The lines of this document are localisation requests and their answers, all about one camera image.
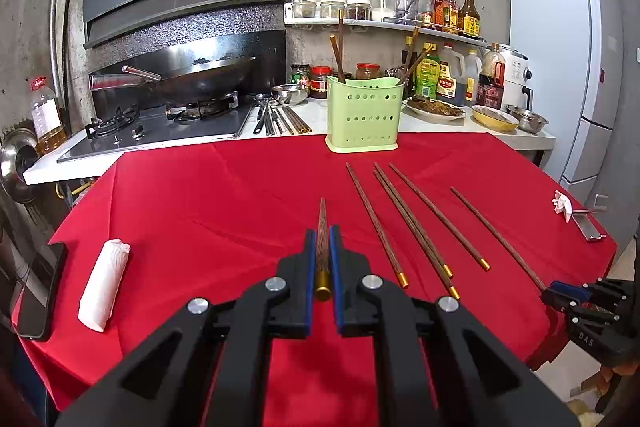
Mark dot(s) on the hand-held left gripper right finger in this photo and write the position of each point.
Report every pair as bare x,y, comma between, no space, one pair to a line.
337,267

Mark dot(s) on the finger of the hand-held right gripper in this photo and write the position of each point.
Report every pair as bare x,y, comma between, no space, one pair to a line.
595,291
585,314

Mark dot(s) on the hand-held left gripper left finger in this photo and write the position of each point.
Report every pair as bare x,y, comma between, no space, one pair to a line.
310,267

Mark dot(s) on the green perforated utensil holder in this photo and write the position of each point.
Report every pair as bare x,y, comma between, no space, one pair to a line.
365,117

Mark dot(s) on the person's right hand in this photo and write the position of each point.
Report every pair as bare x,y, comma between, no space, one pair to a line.
607,374

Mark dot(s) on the crumpled white tissue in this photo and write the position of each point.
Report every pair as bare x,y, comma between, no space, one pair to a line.
562,206

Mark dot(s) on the red tablecloth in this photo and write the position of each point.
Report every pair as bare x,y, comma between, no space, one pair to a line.
200,207

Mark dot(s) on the bundle of metal chopsticks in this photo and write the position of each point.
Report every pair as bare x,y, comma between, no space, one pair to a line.
287,119

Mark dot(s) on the steel ladle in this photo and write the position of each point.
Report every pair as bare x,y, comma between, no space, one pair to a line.
261,109

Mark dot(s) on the small steel bowl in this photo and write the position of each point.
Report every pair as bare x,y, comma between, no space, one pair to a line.
290,94

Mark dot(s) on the wide steel bowl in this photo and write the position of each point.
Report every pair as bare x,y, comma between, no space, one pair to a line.
527,119

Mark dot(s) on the red lid chili jar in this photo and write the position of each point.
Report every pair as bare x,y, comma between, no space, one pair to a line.
321,83

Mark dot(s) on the plate of cooked food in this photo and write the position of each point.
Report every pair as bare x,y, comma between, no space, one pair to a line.
432,108

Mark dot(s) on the green label jar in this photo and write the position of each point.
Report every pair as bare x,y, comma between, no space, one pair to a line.
301,76

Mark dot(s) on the gas stove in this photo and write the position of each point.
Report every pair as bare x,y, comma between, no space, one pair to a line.
175,129

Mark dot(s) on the red lid orange sauce jar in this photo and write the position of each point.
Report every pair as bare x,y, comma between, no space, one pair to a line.
367,72

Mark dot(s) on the yellow dish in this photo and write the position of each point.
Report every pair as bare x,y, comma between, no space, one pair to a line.
495,119

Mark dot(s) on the dark spice packet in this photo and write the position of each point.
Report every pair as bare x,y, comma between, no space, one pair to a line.
394,73

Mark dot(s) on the white rolled towel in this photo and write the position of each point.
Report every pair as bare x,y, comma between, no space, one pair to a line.
104,284

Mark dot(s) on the dark soy sauce bottle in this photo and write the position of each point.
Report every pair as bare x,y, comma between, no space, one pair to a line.
411,69

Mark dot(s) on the green plastic bottle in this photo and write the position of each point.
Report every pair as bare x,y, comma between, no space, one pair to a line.
428,77

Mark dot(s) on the large dark vinegar jug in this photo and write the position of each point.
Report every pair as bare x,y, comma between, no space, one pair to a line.
451,82

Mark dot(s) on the steel wok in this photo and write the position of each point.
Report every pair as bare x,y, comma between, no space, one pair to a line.
200,79

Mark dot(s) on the white kitchen appliance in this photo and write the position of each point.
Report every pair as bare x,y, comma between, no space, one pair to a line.
517,77

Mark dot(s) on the pale plastic jug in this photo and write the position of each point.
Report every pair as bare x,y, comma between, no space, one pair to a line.
472,82

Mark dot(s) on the white refrigerator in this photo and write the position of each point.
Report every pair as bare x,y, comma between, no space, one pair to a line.
555,57

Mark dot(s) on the clear spice container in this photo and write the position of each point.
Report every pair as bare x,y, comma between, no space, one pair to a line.
358,9
304,7
332,7

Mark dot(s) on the glass jar white powder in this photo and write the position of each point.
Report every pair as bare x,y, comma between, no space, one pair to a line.
383,7

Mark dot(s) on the black smartphone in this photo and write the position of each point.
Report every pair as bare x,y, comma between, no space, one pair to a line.
42,292

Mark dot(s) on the clear utensil cup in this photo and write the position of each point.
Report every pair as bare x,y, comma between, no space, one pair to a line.
410,4

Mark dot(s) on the red seasoning box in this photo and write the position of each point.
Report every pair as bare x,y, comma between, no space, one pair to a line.
439,12

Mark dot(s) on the clear bottle gold cap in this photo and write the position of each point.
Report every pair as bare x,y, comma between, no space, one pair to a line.
427,7

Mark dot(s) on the yellow cap seasoning bottle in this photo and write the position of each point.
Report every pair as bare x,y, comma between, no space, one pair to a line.
451,13

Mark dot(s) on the dark sauce bottle yellow label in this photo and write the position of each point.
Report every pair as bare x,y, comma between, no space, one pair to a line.
469,19

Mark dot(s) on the cooking oil bottle red cap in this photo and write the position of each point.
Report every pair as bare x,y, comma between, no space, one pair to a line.
47,122

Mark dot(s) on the steel pot lid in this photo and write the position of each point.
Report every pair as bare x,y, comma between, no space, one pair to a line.
17,164

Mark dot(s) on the metal bracket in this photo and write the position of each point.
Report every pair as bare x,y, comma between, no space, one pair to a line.
590,224

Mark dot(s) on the white wall shelf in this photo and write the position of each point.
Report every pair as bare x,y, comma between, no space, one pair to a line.
380,26

